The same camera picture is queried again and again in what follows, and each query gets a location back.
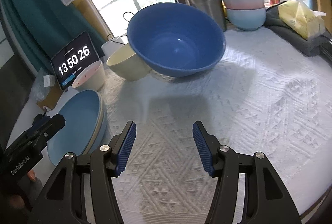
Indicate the pink strawberry bowl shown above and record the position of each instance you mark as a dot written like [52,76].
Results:
[90,78]

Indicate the cream bowl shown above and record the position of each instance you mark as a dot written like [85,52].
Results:
[127,65]

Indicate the black tablet clock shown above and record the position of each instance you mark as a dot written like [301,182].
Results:
[75,60]

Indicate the light blue bowl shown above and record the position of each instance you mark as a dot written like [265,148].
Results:
[246,19]
[77,115]

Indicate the white charger box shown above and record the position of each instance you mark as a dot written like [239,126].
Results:
[115,38]

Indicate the small white box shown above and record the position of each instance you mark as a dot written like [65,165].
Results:
[48,80]

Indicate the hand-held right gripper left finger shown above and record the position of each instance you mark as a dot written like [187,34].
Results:
[127,148]

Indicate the plain pink bowl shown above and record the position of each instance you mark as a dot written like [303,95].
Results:
[243,4]

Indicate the cream plate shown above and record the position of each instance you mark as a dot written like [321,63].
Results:
[101,120]

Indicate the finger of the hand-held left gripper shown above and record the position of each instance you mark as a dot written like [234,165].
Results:
[53,124]
[39,120]

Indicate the grey folded cloth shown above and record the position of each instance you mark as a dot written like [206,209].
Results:
[311,46]

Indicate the cardboard box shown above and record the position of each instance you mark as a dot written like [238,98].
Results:
[50,99]

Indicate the red yellow jar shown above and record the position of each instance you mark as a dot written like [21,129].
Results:
[274,0]

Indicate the clear plastic bag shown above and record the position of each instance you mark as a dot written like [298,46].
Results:
[39,86]

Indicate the light blue plate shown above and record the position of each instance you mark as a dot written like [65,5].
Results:
[62,154]

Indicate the dark blue bowl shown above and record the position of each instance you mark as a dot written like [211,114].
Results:
[176,39]

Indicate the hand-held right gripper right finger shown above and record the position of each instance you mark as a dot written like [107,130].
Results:
[203,148]

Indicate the teal curtain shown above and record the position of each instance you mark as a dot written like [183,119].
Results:
[31,19]

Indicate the steel tumbler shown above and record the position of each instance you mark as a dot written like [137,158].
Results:
[205,3]

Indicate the yellow tissue pack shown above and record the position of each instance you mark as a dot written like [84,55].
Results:
[302,16]

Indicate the person's left hand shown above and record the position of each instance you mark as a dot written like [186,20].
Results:
[32,175]

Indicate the white textured tablecloth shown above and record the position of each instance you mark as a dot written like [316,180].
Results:
[233,109]

